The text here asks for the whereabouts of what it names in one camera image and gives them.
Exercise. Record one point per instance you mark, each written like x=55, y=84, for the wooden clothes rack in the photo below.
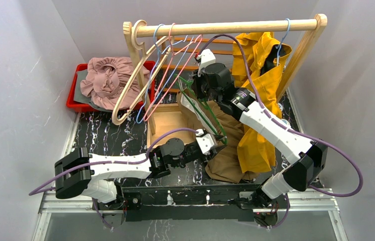
x=168, y=116

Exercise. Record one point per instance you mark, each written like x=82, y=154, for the yellow skirt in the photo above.
x=257, y=54

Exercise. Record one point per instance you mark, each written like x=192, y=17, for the orange wooden shelf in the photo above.
x=184, y=68

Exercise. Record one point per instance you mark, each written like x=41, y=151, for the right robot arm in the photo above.
x=306, y=157

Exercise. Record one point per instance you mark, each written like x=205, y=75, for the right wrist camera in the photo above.
x=205, y=59

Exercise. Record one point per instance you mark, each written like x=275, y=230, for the pink skirt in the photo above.
x=105, y=80

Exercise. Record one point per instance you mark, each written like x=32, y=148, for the grey pleated skirt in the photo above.
x=78, y=96

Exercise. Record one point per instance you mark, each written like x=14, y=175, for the white teal object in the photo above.
x=286, y=123

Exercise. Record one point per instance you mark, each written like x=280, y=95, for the brown skirt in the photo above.
x=225, y=166

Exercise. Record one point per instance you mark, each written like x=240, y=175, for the red plastic bin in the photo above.
x=80, y=103

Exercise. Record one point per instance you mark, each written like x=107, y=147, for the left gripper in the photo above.
x=205, y=159

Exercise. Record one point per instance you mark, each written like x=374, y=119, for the light blue hanger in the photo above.
x=279, y=46

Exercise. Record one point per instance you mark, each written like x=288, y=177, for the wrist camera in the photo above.
x=205, y=59
x=206, y=141

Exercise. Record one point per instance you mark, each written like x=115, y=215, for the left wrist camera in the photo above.
x=206, y=141

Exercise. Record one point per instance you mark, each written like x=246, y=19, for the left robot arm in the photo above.
x=92, y=175

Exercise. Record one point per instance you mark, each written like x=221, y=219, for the green hanger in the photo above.
x=201, y=109

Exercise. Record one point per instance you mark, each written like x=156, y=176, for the beige wooden hanger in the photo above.
x=139, y=55

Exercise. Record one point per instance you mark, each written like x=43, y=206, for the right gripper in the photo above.
x=195, y=86

